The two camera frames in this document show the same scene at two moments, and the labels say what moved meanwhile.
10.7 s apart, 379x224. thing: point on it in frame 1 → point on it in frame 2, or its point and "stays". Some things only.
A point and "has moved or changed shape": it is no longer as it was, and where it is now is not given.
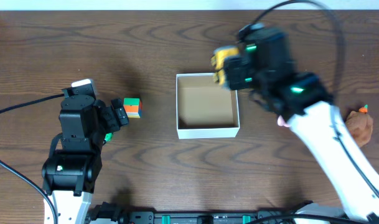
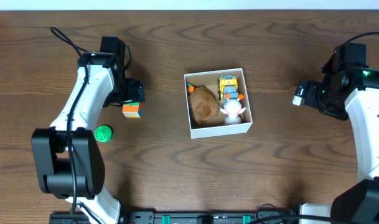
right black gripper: x=234 y=73 → x=310 y=99
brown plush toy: x=360 y=124 has moved or changed shape
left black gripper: x=113 y=115 → x=134 y=95
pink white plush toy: x=281 y=122 → x=233 y=109
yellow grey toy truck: x=218 y=61 → x=228 y=88
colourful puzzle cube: x=133 y=107 stays
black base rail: x=111 y=213 stays
